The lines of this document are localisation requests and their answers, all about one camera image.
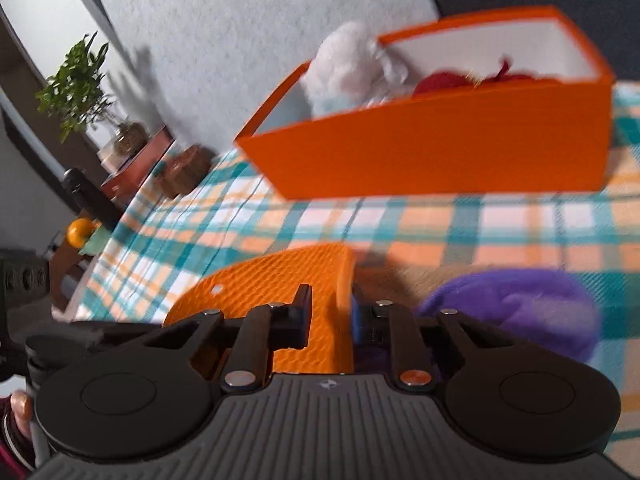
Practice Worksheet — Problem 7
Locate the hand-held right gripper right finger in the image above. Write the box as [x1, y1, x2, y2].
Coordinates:
[350, 287, 506, 393]

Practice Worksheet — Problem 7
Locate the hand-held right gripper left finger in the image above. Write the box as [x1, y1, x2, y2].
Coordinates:
[135, 284, 314, 393]

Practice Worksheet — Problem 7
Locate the orange honeycomb cushion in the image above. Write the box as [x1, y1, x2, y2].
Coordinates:
[162, 242, 357, 376]

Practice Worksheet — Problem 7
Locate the purple plush toy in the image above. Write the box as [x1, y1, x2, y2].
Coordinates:
[354, 269, 601, 373]

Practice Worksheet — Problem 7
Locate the orange cardboard box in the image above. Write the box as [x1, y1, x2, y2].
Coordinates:
[234, 5, 615, 200]

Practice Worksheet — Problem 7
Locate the white plush toy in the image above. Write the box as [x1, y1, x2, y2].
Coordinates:
[301, 21, 416, 117]

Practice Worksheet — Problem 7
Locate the dark red teddy bear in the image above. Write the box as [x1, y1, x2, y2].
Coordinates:
[414, 55, 548, 96]

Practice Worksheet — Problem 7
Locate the person's left hand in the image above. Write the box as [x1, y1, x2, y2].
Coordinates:
[6, 390, 35, 436]

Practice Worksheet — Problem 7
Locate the orange ball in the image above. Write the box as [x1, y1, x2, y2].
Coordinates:
[67, 217, 101, 251]

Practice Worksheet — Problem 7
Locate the black cylinder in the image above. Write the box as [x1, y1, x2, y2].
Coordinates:
[62, 167, 122, 228]

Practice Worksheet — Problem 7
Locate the plaid tablecloth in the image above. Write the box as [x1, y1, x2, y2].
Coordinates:
[65, 80, 640, 480]

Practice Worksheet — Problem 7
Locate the red-brown wooden cabinet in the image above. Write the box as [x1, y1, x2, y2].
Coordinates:
[100, 125, 178, 211]

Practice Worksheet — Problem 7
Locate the glass plant pot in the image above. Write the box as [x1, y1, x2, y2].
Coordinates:
[97, 120, 151, 162]

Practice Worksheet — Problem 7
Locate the brown wooden container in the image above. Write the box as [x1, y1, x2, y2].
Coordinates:
[155, 145, 216, 200]

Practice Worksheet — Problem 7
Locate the green potted plant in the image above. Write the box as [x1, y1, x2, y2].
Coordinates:
[35, 32, 118, 143]

